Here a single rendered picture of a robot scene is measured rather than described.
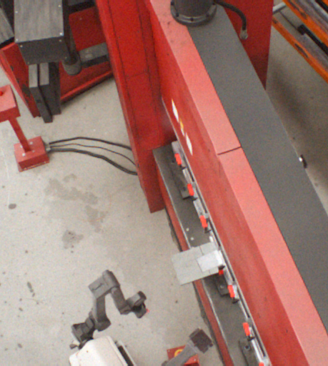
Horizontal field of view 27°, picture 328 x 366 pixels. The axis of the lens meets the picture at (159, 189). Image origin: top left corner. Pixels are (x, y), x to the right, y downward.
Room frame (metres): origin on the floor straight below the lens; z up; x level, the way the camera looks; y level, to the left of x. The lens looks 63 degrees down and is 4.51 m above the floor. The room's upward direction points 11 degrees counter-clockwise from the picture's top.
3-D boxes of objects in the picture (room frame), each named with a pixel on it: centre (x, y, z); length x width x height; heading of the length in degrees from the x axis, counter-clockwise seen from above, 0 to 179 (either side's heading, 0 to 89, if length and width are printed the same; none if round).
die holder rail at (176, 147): (1.90, -0.20, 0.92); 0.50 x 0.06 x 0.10; 9
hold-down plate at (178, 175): (1.94, -0.13, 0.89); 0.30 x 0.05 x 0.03; 9
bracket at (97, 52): (2.60, 0.19, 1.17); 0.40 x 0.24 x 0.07; 9
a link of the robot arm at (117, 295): (1.10, 0.30, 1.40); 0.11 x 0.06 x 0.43; 22
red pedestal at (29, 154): (2.84, 0.93, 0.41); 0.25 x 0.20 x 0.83; 99
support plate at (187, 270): (1.33, -0.13, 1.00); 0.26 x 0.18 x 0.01; 99
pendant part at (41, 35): (2.53, 0.42, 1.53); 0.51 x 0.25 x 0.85; 176
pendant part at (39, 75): (2.48, 0.51, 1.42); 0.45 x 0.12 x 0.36; 176
